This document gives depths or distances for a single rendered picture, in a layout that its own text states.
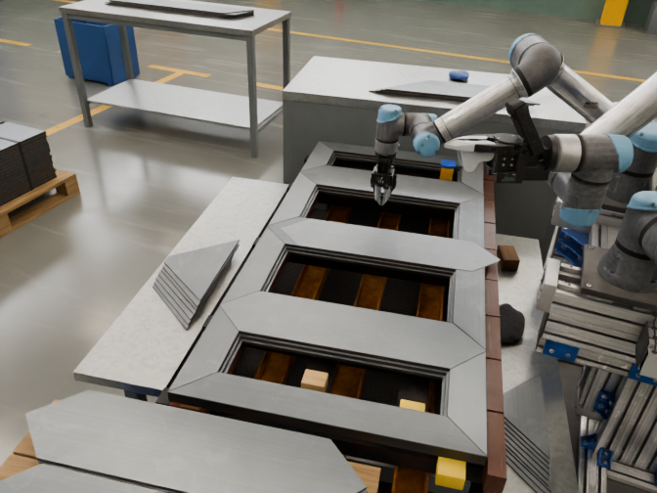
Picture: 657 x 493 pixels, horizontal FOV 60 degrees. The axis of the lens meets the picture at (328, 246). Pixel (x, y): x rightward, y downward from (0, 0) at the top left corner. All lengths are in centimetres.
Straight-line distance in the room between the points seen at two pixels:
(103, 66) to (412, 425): 540
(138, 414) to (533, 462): 94
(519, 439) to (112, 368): 107
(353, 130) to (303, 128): 23
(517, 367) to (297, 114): 150
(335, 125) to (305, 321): 128
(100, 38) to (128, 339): 473
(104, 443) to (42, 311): 189
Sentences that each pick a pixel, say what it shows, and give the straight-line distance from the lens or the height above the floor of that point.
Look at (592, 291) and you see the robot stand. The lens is 157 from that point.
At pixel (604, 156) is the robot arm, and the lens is 123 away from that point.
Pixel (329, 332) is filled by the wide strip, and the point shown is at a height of 85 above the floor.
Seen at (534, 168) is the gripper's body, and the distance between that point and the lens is 120.
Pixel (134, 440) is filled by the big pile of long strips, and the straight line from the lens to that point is 136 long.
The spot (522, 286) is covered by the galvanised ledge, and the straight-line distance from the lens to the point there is 215.
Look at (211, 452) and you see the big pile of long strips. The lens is 131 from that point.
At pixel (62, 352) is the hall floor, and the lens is 293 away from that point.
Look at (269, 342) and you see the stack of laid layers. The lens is 156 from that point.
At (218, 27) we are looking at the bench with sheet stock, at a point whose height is 94.
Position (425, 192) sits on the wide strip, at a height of 85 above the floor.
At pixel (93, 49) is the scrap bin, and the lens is 631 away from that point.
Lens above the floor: 189
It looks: 33 degrees down
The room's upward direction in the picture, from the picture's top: 2 degrees clockwise
